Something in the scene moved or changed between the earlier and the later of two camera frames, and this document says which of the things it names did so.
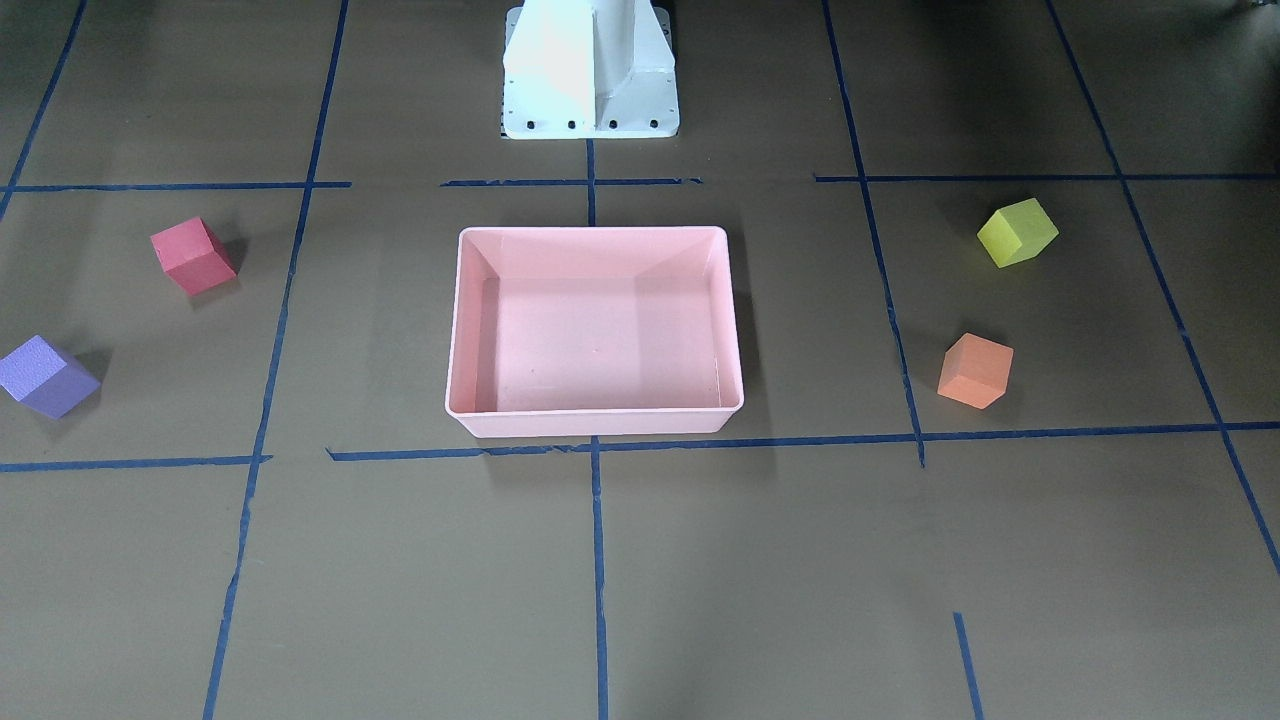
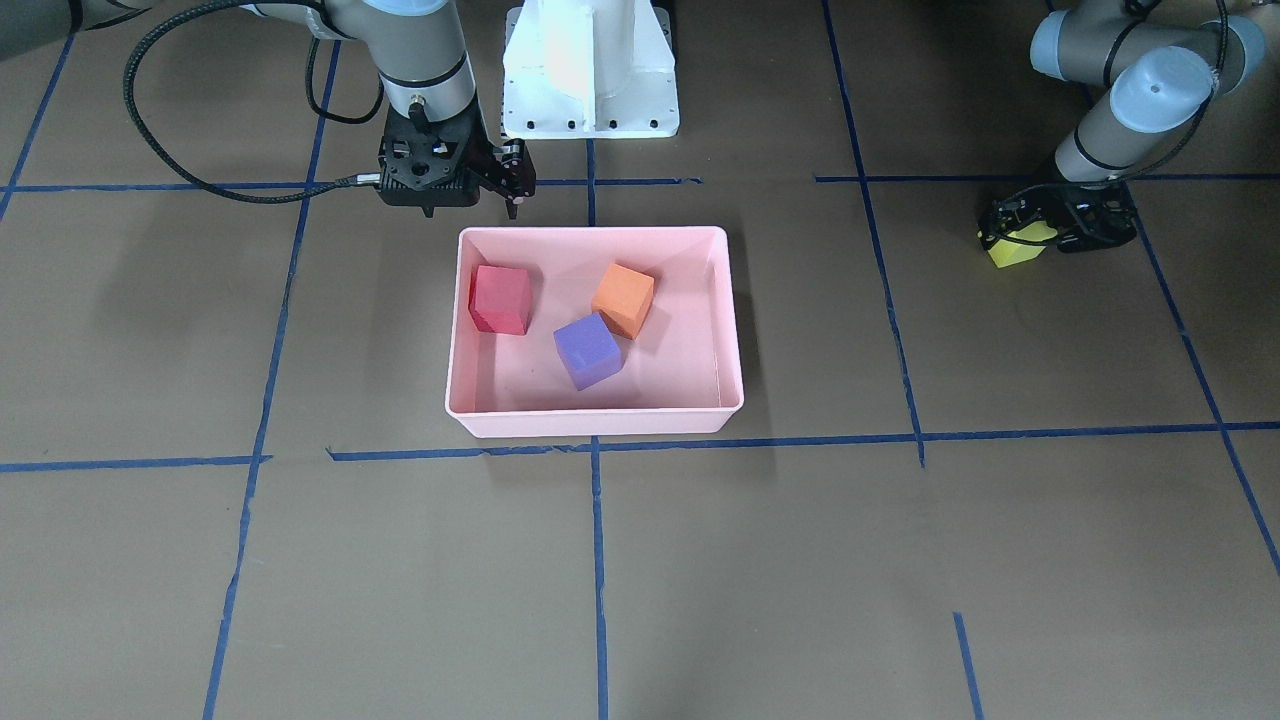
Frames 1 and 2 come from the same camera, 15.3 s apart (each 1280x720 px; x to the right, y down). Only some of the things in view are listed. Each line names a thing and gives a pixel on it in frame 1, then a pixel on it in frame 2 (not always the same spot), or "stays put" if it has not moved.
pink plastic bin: x=584 y=331 stays put
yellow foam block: x=1017 y=233 stays put
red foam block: x=191 y=255 → x=500 y=299
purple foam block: x=45 y=379 → x=588 y=350
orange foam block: x=975 y=371 → x=624 y=298
